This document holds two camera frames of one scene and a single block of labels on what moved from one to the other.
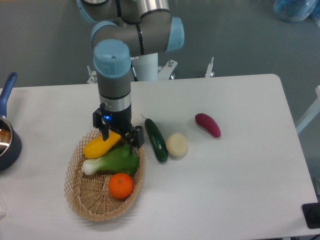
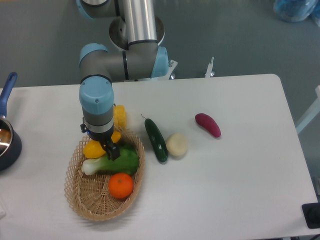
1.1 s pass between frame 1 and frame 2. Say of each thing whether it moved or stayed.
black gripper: moved
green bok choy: stayed
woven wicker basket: stayed
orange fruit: stayed
